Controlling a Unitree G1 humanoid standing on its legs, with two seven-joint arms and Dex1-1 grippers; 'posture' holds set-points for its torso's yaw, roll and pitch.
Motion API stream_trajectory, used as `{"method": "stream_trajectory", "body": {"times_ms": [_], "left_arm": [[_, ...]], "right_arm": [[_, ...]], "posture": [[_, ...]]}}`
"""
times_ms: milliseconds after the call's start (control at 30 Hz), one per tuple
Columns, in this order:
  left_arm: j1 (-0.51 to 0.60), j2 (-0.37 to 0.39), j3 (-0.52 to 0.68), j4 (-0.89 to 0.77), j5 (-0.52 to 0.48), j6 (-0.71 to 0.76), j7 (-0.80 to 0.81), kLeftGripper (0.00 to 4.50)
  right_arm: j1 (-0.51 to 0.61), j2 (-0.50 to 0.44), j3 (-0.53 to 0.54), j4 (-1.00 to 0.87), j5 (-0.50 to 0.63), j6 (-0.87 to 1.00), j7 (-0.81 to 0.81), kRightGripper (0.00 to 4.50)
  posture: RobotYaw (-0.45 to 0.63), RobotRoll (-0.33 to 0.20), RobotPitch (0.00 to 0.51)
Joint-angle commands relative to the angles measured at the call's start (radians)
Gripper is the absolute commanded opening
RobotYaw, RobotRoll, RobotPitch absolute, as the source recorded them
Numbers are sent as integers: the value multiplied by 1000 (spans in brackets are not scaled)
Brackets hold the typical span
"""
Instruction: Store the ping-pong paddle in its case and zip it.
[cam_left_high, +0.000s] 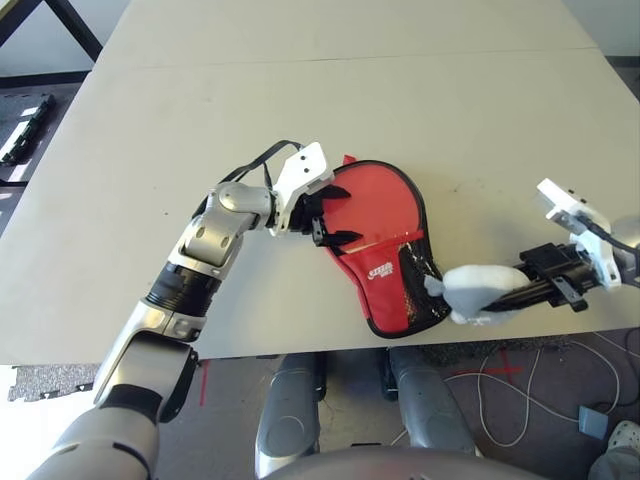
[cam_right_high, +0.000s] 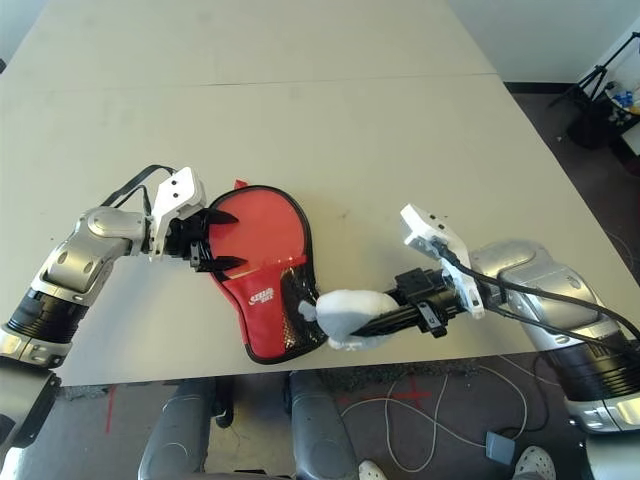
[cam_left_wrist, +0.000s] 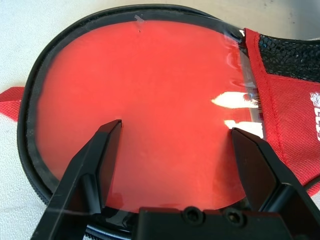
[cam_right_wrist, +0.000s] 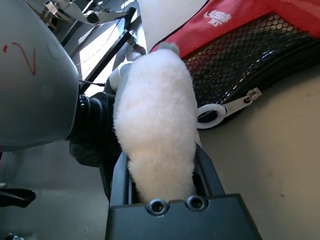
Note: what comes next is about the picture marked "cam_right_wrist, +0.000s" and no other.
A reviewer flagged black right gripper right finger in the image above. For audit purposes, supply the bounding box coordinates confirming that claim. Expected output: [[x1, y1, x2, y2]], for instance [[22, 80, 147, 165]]
[[191, 140, 225, 198]]

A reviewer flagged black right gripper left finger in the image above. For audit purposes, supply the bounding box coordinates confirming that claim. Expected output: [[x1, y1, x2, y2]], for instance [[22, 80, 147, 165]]
[[109, 149, 140, 208]]

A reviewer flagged white plastic ring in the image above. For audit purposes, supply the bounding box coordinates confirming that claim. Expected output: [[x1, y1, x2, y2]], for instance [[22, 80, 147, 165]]
[[196, 103, 228, 130]]

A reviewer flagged silver zipper pull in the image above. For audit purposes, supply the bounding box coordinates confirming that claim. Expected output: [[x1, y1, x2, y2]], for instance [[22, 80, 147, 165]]
[[219, 86, 263, 117]]

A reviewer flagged red black paddle case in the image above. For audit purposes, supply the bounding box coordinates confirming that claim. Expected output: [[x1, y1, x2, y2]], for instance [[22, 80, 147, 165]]
[[148, 0, 320, 126]]

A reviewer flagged grey right robot leg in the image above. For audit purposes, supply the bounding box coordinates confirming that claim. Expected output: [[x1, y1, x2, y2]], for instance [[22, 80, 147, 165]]
[[0, 0, 121, 166]]

